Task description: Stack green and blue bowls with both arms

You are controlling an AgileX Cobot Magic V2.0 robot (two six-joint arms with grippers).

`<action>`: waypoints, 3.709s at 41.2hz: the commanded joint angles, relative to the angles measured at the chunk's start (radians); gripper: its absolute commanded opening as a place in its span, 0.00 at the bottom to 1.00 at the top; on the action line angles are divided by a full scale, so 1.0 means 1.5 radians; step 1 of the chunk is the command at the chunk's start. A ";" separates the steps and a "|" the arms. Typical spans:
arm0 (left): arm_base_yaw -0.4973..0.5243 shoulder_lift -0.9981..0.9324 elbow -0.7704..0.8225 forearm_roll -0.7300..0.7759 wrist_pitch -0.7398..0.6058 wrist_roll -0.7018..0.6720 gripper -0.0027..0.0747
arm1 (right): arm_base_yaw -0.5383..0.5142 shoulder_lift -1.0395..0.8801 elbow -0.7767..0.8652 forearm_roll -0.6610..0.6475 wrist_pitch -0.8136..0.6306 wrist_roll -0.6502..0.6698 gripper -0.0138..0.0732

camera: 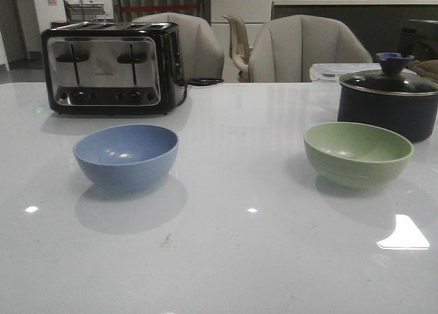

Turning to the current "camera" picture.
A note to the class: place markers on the beige armchair right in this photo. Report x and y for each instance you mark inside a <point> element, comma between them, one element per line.
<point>286,48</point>

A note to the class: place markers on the dark blue cooking pot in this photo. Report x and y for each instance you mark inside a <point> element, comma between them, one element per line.
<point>410,116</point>

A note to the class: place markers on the beige armchair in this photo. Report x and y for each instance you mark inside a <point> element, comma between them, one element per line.
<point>286,48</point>
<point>202,55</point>

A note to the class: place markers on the glass pot lid blue knob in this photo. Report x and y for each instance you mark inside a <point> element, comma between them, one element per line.
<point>390,78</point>

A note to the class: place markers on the brown cushion at right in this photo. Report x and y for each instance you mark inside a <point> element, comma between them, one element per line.
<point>428,68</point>

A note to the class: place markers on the black and chrome toaster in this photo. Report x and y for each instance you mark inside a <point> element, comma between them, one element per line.
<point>113,68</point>

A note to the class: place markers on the beige armchair left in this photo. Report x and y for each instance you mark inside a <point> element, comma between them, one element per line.
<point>202,55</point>

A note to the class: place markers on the metal cart in background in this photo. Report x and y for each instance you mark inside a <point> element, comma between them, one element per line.
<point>88,11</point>

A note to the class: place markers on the cream plastic chair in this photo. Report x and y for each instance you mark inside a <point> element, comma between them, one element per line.
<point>239,50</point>

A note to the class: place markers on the white cabinet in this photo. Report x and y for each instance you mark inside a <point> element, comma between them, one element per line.
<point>254,14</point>

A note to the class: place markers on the blue bowl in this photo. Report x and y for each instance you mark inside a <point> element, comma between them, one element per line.
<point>127,158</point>

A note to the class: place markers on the dark appliance at right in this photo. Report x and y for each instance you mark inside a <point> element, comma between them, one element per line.
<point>419,38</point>

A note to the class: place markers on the clear plastic food container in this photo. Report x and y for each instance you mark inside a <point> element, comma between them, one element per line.
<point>330,72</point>

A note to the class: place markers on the green bowl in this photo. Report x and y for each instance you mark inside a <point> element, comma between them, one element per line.
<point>356,155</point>

